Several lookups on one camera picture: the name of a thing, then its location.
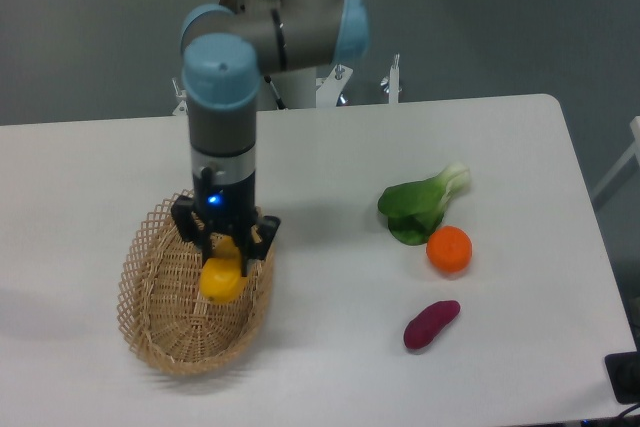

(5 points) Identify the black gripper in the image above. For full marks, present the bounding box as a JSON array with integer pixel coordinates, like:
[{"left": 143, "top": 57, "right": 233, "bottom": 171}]
[{"left": 170, "top": 168, "right": 280, "bottom": 277}]

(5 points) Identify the yellow mango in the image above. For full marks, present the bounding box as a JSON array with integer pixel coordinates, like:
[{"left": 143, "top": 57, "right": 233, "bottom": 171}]
[{"left": 199, "top": 236, "right": 247, "bottom": 304}]

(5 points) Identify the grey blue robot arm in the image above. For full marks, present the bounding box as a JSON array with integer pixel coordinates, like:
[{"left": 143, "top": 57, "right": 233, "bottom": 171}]
[{"left": 171, "top": 0, "right": 370, "bottom": 275}]

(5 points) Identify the woven wicker basket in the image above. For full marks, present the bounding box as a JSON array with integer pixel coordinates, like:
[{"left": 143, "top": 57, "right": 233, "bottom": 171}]
[{"left": 117, "top": 197, "right": 275, "bottom": 375}]

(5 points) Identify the green bok choy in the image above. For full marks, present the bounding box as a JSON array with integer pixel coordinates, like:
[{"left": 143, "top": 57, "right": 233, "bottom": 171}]
[{"left": 377, "top": 162, "right": 471, "bottom": 246}]

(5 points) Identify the purple sweet potato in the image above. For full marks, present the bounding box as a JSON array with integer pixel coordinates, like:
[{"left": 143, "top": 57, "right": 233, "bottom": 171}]
[{"left": 403, "top": 300, "right": 461, "bottom": 350}]

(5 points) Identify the orange tangerine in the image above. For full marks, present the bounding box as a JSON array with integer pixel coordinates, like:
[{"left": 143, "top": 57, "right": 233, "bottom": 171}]
[{"left": 426, "top": 226, "right": 473, "bottom": 274}]

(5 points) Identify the black device at table edge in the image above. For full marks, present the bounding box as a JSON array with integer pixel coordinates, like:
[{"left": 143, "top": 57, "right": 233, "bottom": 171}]
[{"left": 604, "top": 351, "right": 639, "bottom": 405}]

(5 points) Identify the white frame at right edge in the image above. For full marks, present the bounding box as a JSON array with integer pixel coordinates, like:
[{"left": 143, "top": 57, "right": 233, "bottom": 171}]
[{"left": 590, "top": 116, "right": 639, "bottom": 211}]

